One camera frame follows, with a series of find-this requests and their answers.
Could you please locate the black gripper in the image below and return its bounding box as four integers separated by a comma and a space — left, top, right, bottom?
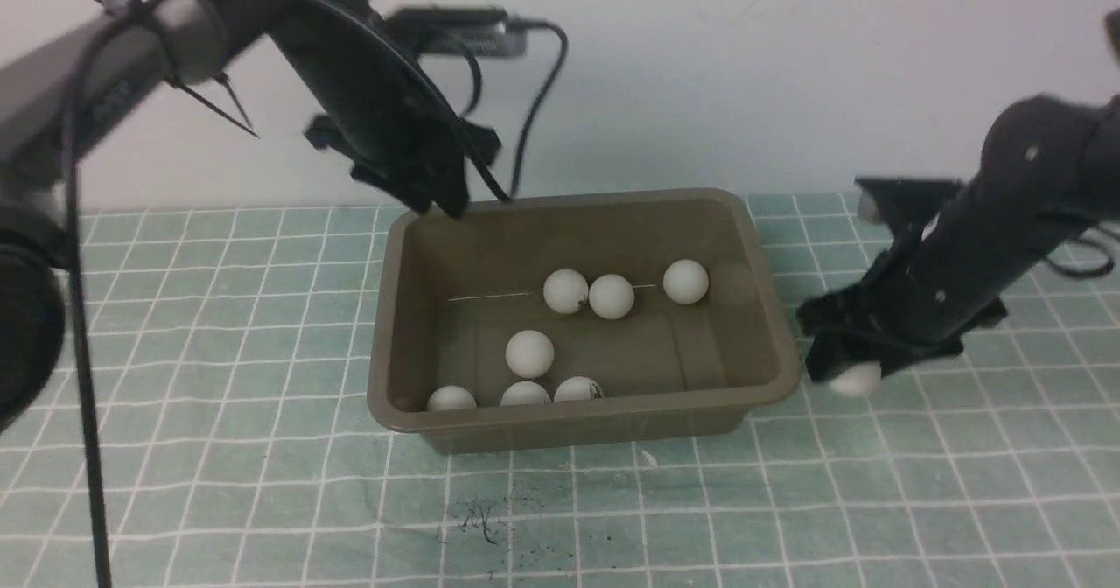
304, 115, 472, 220
795, 286, 1007, 384

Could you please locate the plain white ping-pong ball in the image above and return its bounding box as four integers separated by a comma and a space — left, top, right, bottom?
542, 269, 591, 314
500, 381, 552, 405
828, 362, 883, 398
424, 385, 478, 412
661, 260, 711, 305
588, 274, 635, 320

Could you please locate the white ping-pong ball red logo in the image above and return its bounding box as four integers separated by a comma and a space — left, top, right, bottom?
505, 330, 556, 381
552, 376, 604, 403

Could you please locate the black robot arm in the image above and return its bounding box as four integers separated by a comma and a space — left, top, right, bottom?
796, 94, 1119, 396
3, 0, 501, 427

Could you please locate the olive green plastic bin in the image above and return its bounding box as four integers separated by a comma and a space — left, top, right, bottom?
367, 188, 802, 455

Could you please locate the green checkered tablecloth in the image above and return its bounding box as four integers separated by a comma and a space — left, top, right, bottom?
0, 187, 1120, 588

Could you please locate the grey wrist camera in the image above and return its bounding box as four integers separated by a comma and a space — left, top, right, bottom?
384, 4, 529, 60

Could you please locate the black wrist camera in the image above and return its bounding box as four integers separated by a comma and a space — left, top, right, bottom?
855, 177, 964, 235

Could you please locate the black camera cable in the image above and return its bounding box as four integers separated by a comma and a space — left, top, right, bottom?
52, 0, 570, 588

